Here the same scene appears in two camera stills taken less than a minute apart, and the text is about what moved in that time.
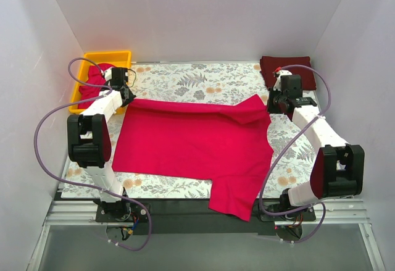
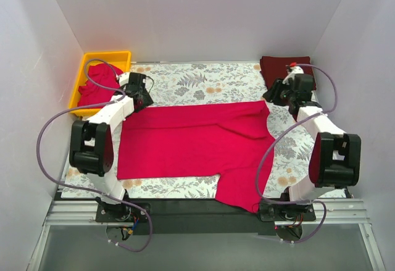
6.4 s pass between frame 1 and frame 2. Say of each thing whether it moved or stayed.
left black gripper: moved
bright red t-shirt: stayed
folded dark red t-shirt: stayed
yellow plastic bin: stayed
